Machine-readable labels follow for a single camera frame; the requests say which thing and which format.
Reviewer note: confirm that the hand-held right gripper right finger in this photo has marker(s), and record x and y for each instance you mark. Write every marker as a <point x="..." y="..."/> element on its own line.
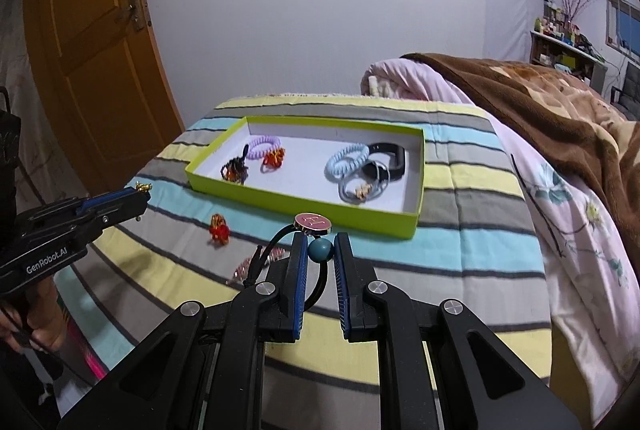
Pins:
<point x="342" y="300"/>

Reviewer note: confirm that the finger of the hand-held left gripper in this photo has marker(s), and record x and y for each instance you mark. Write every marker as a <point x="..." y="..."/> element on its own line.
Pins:
<point x="100" y="202"/>
<point x="125" y="212"/>

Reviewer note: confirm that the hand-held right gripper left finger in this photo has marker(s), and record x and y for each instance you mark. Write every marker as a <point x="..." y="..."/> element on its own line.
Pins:
<point x="298" y="300"/>

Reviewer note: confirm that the small gold hair clip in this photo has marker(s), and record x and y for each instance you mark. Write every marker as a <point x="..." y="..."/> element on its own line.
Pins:
<point x="142" y="186"/>

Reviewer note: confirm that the lime green cardboard box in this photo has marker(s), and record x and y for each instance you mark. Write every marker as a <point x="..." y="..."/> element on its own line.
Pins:
<point x="300" y="205"/>

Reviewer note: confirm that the red knot hair clip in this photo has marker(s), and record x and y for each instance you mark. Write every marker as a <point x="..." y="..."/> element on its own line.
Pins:
<point x="274" y="158"/>
<point x="218" y="232"/>

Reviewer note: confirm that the black wristband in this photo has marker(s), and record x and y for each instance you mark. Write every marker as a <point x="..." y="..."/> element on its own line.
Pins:
<point x="397" y="160"/>

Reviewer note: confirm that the person's left hand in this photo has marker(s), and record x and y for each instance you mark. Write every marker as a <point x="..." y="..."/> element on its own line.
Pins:
<point x="47" y="320"/>

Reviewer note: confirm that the pink glitter hair clip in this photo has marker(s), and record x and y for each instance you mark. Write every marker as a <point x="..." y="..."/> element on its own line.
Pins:
<point x="245" y="267"/>

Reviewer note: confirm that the striped bed sheet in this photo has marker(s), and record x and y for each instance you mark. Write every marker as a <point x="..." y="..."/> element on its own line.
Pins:
<point x="450" y="260"/>

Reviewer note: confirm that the wooden door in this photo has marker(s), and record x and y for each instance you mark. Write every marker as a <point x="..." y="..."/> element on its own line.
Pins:
<point x="100" y="85"/>

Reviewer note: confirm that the metal door lock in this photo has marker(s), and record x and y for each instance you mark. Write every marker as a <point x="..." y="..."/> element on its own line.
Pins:
<point x="136" y="11"/>

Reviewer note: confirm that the white fluffy cloth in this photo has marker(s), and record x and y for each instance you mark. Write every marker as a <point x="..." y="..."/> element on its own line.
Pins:
<point x="379" y="86"/>

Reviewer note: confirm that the pink floral quilt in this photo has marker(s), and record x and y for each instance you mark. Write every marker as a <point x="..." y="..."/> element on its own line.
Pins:
<point x="575" y="235"/>

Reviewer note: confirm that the brown patterned blanket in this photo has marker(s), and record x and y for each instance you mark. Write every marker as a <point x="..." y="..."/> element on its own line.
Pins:
<point x="575" y="110"/>

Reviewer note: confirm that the grey wooden shelf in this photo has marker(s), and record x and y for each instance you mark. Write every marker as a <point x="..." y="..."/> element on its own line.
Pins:
<point x="570" y="55"/>

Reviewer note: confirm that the row of bottles and boxes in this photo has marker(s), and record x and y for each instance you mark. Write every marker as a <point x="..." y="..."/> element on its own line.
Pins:
<point x="555" y="27"/>

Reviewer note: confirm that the black chair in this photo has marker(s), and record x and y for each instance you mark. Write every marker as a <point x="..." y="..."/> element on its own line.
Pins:
<point x="631" y="90"/>

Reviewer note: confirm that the vase with purple branches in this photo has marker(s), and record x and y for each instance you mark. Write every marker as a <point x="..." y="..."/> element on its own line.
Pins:
<point x="575" y="2"/>

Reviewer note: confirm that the barred window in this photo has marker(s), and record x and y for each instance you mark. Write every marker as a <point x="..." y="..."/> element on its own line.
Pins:
<point x="625" y="25"/>

